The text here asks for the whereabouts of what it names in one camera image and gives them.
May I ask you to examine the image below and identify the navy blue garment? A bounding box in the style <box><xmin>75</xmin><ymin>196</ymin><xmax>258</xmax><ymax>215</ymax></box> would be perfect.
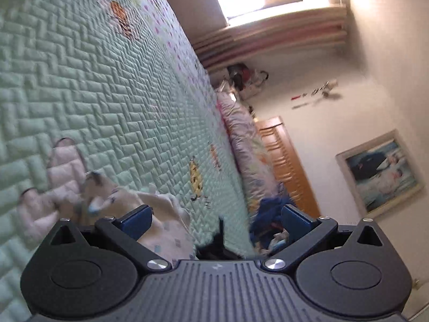
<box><xmin>249</xmin><ymin>196</ymin><xmax>295</xmax><ymax>250</ymax></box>

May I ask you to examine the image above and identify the framed wall picture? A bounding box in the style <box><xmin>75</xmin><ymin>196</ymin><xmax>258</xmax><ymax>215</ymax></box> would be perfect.
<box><xmin>336</xmin><ymin>129</ymin><xmax>425</xmax><ymax>218</ymax></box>

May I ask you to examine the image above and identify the pink curtain right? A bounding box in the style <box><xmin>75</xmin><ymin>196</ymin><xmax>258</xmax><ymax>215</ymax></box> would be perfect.
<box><xmin>191</xmin><ymin>4</ymin><xmax>347</xmax><ymax>72</ymax></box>

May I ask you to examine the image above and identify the hanging wall ornament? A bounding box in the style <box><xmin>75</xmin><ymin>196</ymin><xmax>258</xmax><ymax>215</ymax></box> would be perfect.
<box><xmin>291</xmin><ymin>79</ymin><xmax>338</xmax><ymax>101</ymax></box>

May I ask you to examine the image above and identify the wooden headboard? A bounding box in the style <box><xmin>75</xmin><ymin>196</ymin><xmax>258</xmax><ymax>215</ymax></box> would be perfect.
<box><xmin>256</xmin><ymin>116</ymin><xmax>321</xmax><ymax>218</ymax></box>

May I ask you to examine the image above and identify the light blue garment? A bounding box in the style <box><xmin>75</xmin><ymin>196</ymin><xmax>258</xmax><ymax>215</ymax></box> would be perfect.
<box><xmin>268</xmin><ymin>230</ymin><xmax>289</xmax><ymax>252</ymax></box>

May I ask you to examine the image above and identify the floral pillow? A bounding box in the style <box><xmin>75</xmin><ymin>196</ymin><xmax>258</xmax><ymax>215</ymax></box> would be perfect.
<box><xmin>217</xmin><ymin>92</ymin><xmax>280</xmax><ymax>217</ymax></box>

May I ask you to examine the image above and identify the white letter-print shirt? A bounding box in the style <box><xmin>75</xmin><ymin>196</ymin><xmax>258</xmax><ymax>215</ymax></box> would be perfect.
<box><xmin>82</xmin><ymin>171</ymin><xmax>194</xmax><ymax>265</ymax></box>

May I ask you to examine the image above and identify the green quilted bee bedspread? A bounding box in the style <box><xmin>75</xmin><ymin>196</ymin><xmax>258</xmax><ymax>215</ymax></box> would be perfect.
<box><xmin>1</xmin><ymin>0</ymin><xmax>252</xmax><ymax>321</ymax></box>

